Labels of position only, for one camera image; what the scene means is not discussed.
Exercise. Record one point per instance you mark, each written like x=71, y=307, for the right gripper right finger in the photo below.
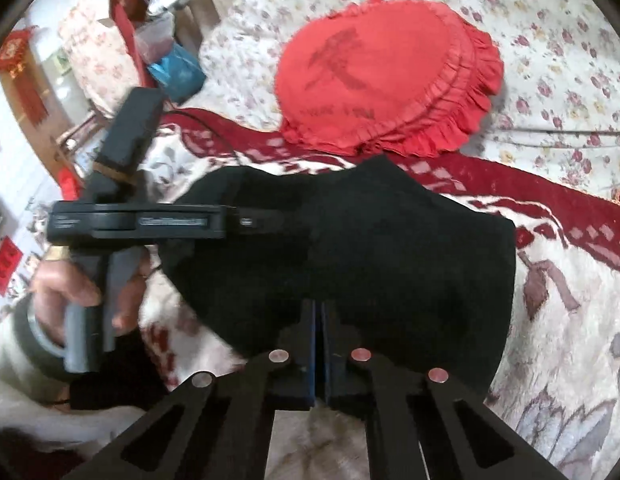
x=416, y=426

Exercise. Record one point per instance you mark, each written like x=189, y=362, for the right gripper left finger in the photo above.
x=217, y=427

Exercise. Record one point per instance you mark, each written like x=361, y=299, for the black pants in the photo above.
x=426, y=281

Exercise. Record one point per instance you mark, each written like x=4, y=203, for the left forearm sleeve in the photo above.
x=56, y=409

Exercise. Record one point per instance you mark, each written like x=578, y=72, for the left hand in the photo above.
x=59, y=283

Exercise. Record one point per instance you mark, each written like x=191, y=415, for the red white floral blanket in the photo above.
x=558, y=382

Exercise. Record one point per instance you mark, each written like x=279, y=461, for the blue plastic bag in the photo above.
x=178, y=74

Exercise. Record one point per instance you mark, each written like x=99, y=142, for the red hanging cloth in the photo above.
x=126, y=14

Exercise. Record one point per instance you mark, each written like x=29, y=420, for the red heart ruffled pillow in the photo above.
x=410, y=77

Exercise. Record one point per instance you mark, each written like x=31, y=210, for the floral white quilt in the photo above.
x=558, y=114

